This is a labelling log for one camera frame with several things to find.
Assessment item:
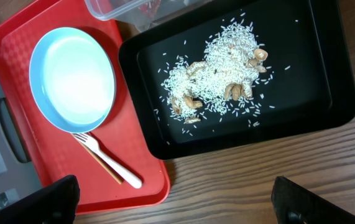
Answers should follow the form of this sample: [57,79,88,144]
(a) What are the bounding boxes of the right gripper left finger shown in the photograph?
[0,175,80,224]

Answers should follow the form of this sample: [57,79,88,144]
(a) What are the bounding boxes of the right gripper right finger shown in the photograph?
[271,176,355,224]

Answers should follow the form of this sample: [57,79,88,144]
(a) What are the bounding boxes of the wooden chopstick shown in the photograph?
[77,140,123,185]

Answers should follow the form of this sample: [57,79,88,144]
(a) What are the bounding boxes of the white plastic fork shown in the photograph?
[73,133,142,189]

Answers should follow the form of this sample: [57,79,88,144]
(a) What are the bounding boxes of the rice and shell scraps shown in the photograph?
[152,11,299,146]

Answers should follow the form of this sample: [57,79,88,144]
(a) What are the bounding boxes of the red snack wrapper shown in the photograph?
[139,0,161,17]

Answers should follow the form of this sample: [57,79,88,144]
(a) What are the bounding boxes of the black waste tray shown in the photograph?
[119,0,355,160]

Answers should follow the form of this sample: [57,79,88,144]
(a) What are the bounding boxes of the red plastic tray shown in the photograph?
[0,0,171,214]

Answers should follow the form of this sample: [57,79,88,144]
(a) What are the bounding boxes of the light blue plate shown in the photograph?
[29,27,117,133]

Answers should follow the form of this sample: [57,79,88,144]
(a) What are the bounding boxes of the clear plastic bin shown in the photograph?
[85,0,211,32]

